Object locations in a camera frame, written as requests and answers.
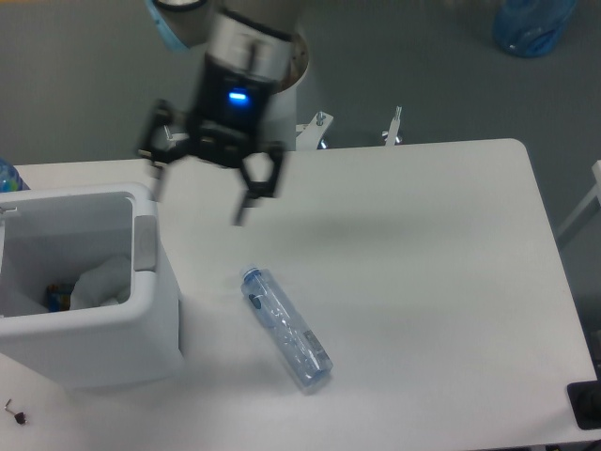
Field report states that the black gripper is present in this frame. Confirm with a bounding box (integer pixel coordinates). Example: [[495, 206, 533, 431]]
[[136, 56, 285, 226]]

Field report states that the white plastic wrapper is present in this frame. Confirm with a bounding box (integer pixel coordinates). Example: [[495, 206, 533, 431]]
[[69, 256, 131, 310]]

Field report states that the clear plastic water bottle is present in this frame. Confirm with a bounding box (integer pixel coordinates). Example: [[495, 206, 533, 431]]
[[240, 265, 333, 395]]

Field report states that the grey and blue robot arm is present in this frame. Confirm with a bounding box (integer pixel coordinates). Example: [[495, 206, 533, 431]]
[[137, 1, 304, 226]]

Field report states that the white trash can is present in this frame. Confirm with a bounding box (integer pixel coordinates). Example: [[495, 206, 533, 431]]
[[1, 183, 183, 388]]

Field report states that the metal clamp bolt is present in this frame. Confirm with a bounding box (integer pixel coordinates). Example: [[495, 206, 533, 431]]
[[381, 105, 403, 147]]

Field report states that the blue bottle at left edge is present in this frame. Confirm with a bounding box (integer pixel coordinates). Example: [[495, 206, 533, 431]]
[[0, 158, 29, 193]]

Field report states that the blue yellow snack wrapper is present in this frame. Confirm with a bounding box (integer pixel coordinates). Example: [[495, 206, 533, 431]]
[[45, 284, 75, 313]]

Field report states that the blue plastic bag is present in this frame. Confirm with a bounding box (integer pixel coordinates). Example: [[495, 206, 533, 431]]
[[491, 0, 578, 58]]

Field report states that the black device at table edge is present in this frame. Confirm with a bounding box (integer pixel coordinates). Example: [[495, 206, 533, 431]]
[[567, 381, 600, 430]]

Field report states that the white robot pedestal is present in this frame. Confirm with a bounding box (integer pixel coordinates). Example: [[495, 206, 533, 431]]
[[260, 39, 311, 154]]

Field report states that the white pedestal base bracket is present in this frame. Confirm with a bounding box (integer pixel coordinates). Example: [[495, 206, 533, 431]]
[[162, 111, 334, 159]]

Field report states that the white frame at right edge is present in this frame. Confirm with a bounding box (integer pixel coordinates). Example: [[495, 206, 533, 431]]
[[556, 161, 600, 249]]

